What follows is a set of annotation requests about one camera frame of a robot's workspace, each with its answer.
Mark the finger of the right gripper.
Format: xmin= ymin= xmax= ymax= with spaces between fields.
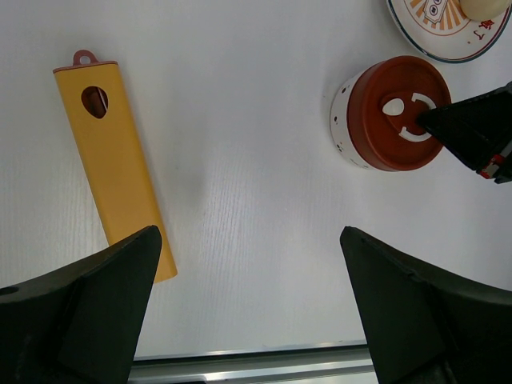
xmin=418 ymin=83 xmax=511 ymax=184

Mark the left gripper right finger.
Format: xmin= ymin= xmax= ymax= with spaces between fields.
xmin=340 ymin=226 xmax=511 ymax=383

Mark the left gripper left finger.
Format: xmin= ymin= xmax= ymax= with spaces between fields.
xmin=1 ymin=226 xmax=162 ymax=383

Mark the red lunch box lid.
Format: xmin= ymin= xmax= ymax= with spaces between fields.
xmin=347 ymin=56 xmax=451 ymax=171

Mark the steel lunch box bowl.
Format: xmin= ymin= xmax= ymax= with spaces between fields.
xmin=330 ymin=71 xmax=374 ymax=170

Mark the white patterned plate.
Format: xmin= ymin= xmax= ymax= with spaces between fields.
xmin=386 ymin=0 xmax=511 ymax=64

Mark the round white bun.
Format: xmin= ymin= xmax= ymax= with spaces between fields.
xmin=459 ymin=0 xmax=511 ymax=21

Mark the yellow wooden block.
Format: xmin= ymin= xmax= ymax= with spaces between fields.
xmin=53 ymin=50 xmax=178 ymax=282

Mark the aluminium front rail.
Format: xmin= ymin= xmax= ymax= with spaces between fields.
xmin=128 ymin=341 xmax=378 ymax=383

